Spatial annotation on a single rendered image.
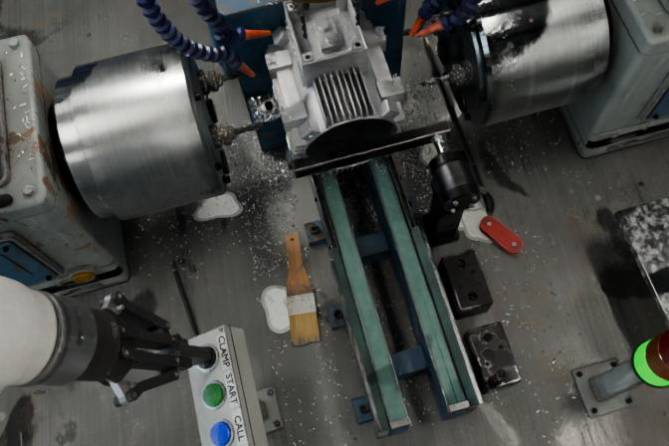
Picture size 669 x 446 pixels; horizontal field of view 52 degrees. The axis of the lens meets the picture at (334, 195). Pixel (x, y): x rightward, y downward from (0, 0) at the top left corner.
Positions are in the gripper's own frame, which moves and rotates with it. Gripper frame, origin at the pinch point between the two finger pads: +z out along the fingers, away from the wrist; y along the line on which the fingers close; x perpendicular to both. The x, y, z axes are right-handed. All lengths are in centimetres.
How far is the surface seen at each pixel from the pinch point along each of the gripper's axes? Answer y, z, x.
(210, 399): -5.6, 3.8, 0.2
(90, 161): 29.5, -5.5, 6.2
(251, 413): -8.5, 6.8, -3.5
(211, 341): 1.8, 4.6, -1.1
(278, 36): 46, 11, -20
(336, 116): 28.2, 10.8, -25.4
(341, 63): 35.7, 10.0, -28.8
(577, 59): 27, 25, -60
